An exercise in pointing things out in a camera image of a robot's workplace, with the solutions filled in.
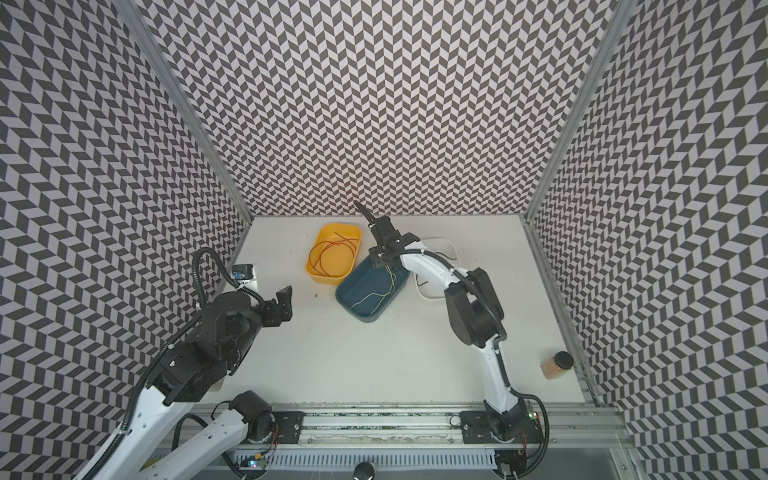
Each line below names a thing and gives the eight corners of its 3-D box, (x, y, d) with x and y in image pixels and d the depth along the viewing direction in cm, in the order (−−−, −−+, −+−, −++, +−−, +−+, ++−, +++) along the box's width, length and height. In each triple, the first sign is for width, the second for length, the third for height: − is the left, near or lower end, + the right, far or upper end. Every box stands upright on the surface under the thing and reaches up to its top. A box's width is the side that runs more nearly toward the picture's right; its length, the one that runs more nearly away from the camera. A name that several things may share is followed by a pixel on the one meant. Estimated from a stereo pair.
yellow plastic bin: (308, 293, 101) (302, 280, 95) (320, 237, 117) (316, 223, 111) (355, 293, 101) (352, 280, 95) (361, 236, 117) (359, 223, 111)
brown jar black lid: (542, 381, 83) (558, 369, 74) (537, 365, 86) (552, 351, 77) (558, 381, 83) (577, 369, 74) (553, 365, 86) (570, 351, 77)
